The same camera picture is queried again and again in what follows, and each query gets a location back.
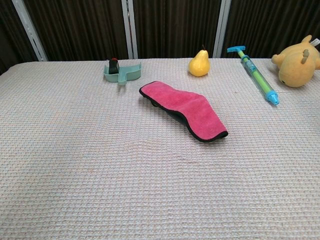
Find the yellow pear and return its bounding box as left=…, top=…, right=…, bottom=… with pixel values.
left=188, top=44, right=210, bottom=77

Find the pink and black cloth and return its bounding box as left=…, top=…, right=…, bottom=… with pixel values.
left=138, top=80, right=229, bottom=144

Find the beige woven tablecloth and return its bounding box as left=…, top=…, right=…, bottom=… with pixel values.
left=0, top=57, right=320, bottom=240

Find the green and blue water pump toy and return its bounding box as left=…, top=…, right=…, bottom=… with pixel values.
left=226, top=45, right=279, bottom=106

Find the yellow plush toy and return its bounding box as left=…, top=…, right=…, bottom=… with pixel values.
left=271, top=34, right=320, bottom=88

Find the dark pleated curtain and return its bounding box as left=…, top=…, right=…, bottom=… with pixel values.
left=0, top=0, right=320, bottom=76

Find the teal plastic tray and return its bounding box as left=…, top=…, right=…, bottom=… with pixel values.
left=103, top=61, right=143, bottom=86

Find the white metal frame post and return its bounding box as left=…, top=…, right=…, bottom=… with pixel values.
left=212, top=0, right=232, bottom=59
left=11, top=0, right=49, bottom=62
left=120, top=0, right=139, bottom=60

